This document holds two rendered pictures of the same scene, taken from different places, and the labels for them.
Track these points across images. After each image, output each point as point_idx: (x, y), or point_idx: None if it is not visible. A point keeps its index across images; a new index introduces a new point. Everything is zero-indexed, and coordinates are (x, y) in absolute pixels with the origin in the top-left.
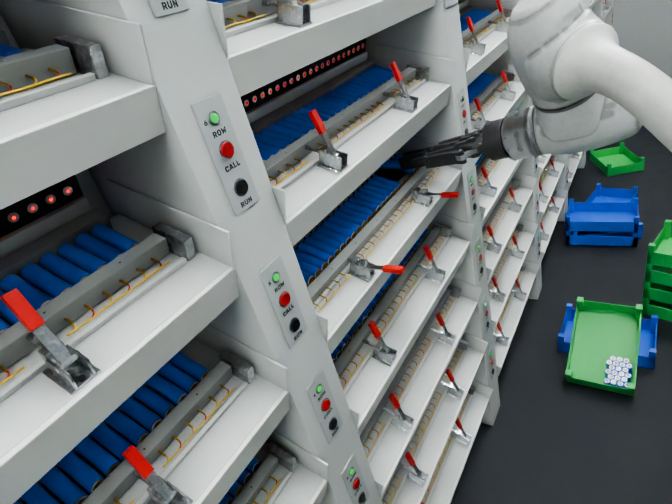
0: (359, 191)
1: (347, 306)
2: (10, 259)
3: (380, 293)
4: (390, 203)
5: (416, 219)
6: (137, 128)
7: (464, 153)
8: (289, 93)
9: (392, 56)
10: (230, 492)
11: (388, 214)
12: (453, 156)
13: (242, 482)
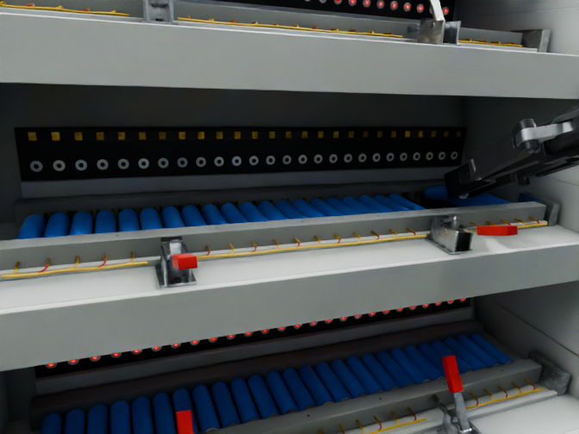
0: (342, 201)
1: (61, 299)
2: None
3: (308, 403)
4: (363, 216)
5: (400, 259)
6: None
7: (536, 128)
8: (248, 5)
9: (495, 29)
10: None
11: (339, 226)
12: (513, 138)
13: None
